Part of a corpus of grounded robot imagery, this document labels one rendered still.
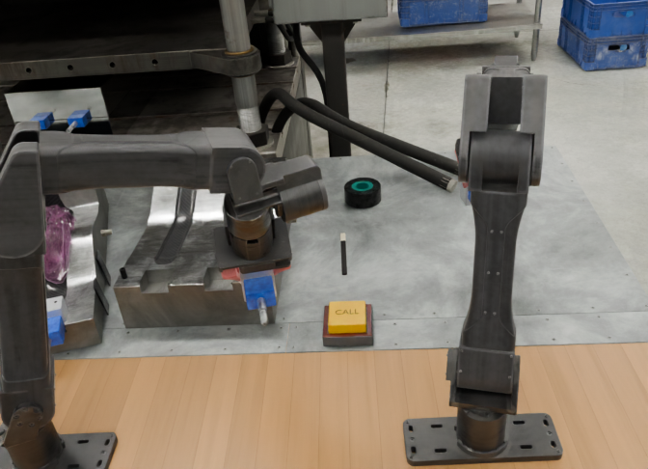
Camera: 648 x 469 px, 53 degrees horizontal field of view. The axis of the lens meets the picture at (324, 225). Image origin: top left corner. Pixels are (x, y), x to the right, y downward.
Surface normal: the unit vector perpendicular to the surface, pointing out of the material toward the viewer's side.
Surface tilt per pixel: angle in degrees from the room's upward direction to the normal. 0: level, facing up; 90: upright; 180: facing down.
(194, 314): 90
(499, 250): 72
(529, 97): 49
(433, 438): 0
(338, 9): 90
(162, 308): 90
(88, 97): 90
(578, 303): 0
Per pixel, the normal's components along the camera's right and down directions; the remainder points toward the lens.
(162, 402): -0.08, -0.84
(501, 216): -0.26, 0.25
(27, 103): -0.04, 0.53
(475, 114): -0.24, -0.15
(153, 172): 0.31, 0.52
